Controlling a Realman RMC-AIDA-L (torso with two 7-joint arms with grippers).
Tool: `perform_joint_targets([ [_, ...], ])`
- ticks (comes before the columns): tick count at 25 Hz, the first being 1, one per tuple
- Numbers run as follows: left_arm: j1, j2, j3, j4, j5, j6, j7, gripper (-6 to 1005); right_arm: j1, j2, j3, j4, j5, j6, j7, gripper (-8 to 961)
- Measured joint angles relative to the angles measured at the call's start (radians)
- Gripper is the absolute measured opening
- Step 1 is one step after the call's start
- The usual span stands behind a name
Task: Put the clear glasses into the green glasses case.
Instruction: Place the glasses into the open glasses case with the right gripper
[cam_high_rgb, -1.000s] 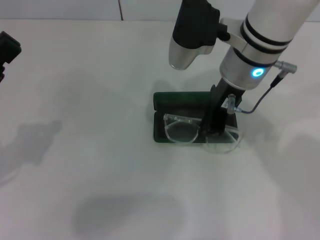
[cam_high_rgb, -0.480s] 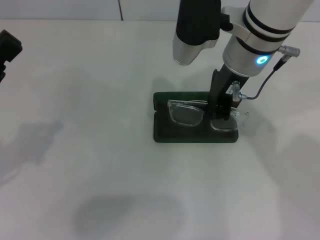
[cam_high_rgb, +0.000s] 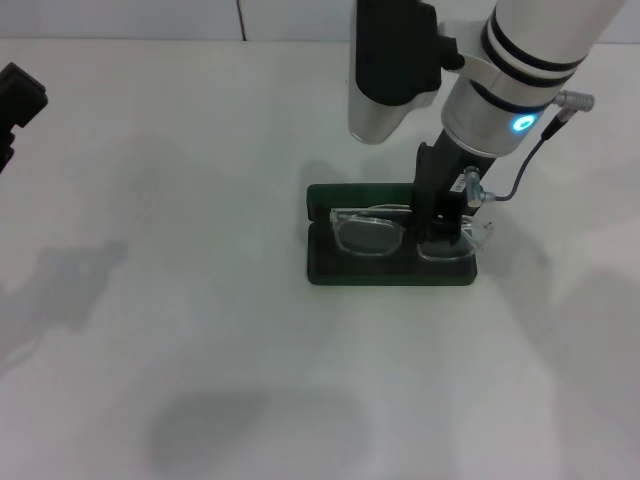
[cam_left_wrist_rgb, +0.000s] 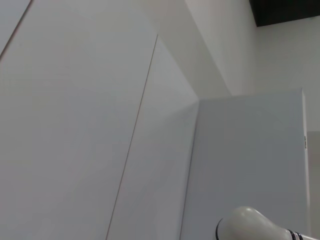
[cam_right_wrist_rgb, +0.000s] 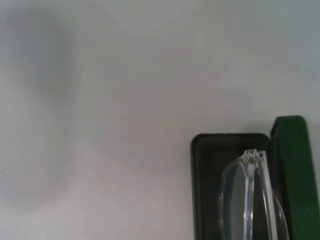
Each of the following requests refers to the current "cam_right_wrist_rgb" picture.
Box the clear white glasses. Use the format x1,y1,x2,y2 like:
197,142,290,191
218,148,291,240

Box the green glasses case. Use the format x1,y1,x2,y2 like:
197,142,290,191
190,114,320,240

